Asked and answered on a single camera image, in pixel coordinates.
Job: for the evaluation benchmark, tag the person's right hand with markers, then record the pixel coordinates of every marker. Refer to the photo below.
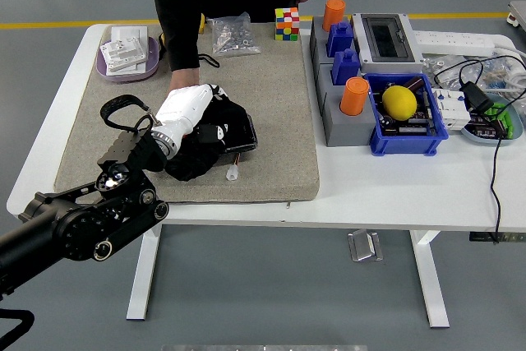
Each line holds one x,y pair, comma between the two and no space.
185,79

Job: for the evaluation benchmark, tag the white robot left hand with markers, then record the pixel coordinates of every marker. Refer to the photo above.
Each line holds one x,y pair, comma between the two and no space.
183,108

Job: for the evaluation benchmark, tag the black rag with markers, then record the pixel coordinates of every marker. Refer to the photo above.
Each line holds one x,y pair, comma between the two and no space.
193,166

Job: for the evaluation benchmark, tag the black glossy panel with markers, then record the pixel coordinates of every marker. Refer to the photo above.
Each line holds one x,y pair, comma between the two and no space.
242,137

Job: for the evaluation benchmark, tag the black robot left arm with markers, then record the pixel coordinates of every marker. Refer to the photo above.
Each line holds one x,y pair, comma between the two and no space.
74,227

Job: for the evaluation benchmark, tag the person's right forearm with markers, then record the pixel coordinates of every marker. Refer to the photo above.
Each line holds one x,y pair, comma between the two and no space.
181,47

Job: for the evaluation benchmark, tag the purple tray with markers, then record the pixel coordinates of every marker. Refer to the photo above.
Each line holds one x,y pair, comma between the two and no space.
152,61

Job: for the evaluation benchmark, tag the orange cylinder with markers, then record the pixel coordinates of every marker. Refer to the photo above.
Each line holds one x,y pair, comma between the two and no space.
333,14
354,96

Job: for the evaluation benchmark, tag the yellow tape measure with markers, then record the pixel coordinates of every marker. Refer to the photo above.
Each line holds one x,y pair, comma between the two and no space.
161,38

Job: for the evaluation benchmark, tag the colourful puzzle cube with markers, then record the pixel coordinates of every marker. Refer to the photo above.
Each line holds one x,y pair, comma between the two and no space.
287,24

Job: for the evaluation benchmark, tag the yellow plastic item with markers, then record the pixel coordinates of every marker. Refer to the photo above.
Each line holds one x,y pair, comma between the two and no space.
201,23

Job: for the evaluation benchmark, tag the grey base block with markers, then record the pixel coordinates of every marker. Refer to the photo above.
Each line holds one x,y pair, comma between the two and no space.
345,131
318,42

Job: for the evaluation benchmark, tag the clear bag of screws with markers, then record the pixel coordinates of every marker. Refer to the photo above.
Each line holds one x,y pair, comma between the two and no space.
232,36

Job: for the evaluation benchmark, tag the blue block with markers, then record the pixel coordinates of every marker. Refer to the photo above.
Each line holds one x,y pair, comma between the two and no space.
345,67
340,40

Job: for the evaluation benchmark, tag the grey-brown mat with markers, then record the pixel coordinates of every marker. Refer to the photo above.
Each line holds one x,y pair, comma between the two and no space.
267,121

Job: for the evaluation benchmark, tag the grey electrical distribution box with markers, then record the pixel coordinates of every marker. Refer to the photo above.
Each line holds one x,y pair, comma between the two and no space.
386,38

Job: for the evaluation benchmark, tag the brown capacitor cylinder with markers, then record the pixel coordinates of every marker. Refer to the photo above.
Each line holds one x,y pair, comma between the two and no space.
416,83

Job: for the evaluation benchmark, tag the yellow lemon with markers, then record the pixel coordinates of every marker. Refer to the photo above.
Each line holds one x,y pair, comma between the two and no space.
399,102

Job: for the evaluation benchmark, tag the clear bag of white parts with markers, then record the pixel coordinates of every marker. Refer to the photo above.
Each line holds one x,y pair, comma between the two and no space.
435,67

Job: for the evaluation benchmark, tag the white power strip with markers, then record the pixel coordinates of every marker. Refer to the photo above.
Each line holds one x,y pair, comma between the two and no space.
452,40

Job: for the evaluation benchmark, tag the white table leg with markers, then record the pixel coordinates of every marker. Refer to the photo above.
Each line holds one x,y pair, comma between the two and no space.
431,281
144,273

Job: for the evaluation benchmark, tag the dark circuit board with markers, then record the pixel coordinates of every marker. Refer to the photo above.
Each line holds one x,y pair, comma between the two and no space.
411,127
485,129

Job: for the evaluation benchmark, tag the blue plastic bin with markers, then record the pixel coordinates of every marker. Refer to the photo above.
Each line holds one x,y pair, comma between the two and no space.
402,145

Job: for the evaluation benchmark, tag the white circuit breaker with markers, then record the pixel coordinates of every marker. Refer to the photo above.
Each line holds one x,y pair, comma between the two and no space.
450,112

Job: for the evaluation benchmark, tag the black power adapter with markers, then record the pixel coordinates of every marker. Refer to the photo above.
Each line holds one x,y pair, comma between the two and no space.
476,98

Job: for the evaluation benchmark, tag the clear bag of blue parts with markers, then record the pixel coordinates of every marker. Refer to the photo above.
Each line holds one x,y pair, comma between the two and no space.
497,71

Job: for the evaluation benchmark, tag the white cart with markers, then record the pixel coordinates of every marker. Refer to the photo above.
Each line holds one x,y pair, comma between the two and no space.
518,12

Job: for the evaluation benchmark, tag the green plastic part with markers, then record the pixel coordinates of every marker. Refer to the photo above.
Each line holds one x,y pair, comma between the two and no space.
499,110

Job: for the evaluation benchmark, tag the light blue tray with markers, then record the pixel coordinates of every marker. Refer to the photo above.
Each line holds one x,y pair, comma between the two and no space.
485,140

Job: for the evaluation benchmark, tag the black table control box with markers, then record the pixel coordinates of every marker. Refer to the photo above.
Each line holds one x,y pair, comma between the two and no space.
481,237

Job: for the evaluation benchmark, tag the white switch plate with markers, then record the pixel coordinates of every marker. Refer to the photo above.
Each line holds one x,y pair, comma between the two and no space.
123,68
129,32
123,53

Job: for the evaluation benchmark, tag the silver metal bracket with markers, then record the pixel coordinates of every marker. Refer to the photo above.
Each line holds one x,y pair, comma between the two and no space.
363,246

